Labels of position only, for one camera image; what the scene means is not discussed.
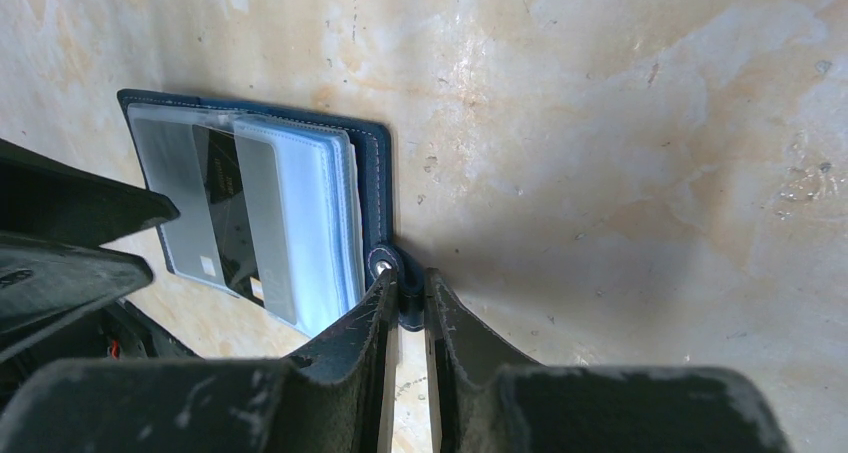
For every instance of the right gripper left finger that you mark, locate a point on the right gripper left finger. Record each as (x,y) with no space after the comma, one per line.
(333,394)

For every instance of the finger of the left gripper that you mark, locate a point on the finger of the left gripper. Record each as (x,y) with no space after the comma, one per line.
(46,286)
(44,198)

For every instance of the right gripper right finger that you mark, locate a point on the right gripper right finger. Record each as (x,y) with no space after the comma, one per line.
(488,396)

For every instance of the blue leather card holder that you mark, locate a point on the blue leather card holder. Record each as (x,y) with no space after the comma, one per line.
(335,176)

